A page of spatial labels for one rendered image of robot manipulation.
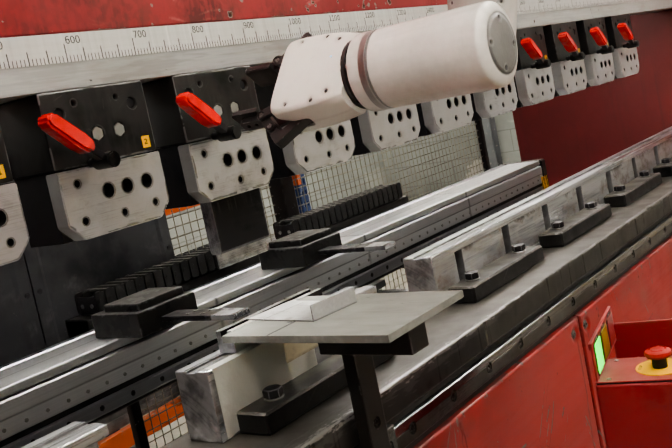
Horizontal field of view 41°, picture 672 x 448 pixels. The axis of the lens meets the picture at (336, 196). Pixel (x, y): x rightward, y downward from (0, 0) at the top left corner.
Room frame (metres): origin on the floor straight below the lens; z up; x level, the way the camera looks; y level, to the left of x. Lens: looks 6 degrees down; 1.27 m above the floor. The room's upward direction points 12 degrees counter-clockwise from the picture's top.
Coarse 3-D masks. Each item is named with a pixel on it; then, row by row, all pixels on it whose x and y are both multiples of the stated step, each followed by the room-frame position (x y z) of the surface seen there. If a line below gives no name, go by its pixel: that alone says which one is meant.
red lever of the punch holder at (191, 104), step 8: (176, 96) 1.11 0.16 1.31; (184, 96) 1.10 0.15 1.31; (192, 96) 1.11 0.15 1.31; (184, 104) 1.11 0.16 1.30; (192, 104) 1.11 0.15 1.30; (200, 104) 1.11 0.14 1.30; (192, 112) 1.12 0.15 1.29; (200, 112) 1.12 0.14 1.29; (208, 112) 1.12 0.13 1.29; (200, 120) 1.13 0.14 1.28; (208, 120) 1.12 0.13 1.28; (216, 120) 1.13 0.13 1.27; (216, 128) 1.15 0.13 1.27; (224, 128) 1.15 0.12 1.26; (232, 128) 1.15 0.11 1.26; (216, 136) 1.16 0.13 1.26; (224, 136) 1.15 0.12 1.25; (232, 136) 1.15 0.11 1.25; (240, 136) 1.16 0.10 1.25
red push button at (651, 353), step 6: (648, 348) 1.33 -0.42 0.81; (654, 348) 1.33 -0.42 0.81; (660, 348) 1.32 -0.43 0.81; (666, 348) 1.32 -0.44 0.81; (648, 354) 1.32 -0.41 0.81; (654, 354) 1.31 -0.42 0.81; (660, 354) 1.31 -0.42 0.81; (666, 354) 1.31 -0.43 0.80; (654, 360) 1.32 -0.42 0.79; (660, 360) 1.32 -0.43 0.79; (666, 360) 1.32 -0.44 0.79; (654, 366) 1.32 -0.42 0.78; (660, 366) 1.32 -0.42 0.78; (666, 366) 1.32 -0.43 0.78
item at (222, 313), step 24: (168, 288) 1.41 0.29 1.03; (120, 312) 1.35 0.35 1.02; (144, 312) 1.32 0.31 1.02; (168, 312) 1.36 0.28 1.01; (192, 312) 1.33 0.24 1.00; (216, 312) 1.29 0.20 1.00; (240, 312) 1.27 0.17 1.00; (96, 336) 1.38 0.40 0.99; (120, 336) 1.34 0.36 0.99; (144, 336) 1.32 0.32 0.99
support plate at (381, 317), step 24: (336, 312) 1.16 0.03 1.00; (360, 312) 1.14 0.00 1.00; (384, 312) 1.11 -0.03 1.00; (408, 312) 1.08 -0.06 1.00; (432, 312) 1.08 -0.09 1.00; (240, 336) 1.14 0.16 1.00; (264, 336) 1.12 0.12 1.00; (288, 336) 1.09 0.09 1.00; (312, 336) 1.07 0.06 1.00; (336, 336) 1.05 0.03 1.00; (360, 336) 1.03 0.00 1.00; (384, 336) 1.01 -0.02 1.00
